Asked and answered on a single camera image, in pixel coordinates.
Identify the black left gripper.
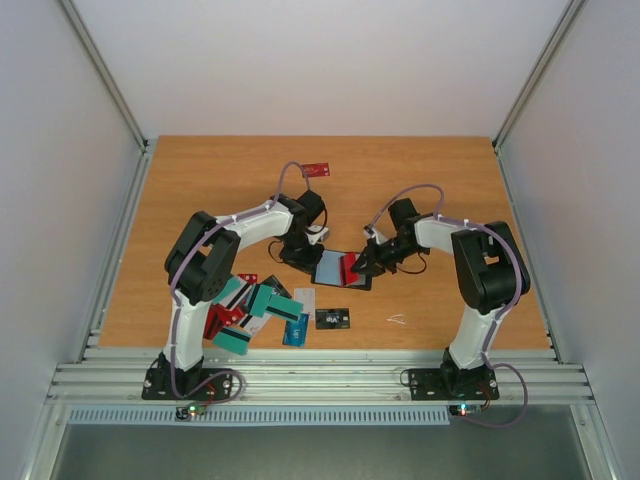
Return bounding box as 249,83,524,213
280,232,326,275

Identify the red card with black stripe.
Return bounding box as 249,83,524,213
339,252,360,287

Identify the black leather card holder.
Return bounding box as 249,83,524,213
311,250,372,291

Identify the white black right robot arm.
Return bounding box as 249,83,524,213
347,198,531,397

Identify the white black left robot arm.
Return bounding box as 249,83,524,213
163,190,328,398

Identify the black card in pile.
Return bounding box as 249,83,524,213
261,275,292,299

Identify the white card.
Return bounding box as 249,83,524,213
294,288,316,323

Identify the small red card top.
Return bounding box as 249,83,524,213
237,274,258,284

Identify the teal card right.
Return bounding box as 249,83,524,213
266,295,304,322

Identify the teal card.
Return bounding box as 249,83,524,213
212,327,251,356
266,295,304,322
246,284,273,317
212,276,246,306

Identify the teal card middle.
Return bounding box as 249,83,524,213
246,284,273,317

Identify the black vip card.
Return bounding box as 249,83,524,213
315,308,350,330

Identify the teal card top left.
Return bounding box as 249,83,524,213
212,276,246,306

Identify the blue card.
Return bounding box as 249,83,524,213
282,312,309,348

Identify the red card far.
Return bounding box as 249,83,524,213
302,162,331,178

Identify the red card left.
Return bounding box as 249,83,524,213
203,305,224,340

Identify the teal card front bottom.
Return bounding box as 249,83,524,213
212,327,251,356

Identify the right controller board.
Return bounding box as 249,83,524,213
449,404,484,417

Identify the controller board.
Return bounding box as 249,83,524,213
449,404,484,417
175,404,207,421

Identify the left controller board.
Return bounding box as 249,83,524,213
175,404,207,421

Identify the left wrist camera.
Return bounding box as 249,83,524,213
305,225,330,245

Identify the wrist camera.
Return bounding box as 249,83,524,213
305,225,330,245
364,225,387,245

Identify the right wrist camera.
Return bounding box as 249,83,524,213
364,225,387,245

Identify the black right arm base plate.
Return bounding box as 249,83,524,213
408,366,500,402

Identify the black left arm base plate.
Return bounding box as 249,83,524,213
141,353,237,401

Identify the grey slotted cable duct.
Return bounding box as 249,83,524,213
68,405,450,427

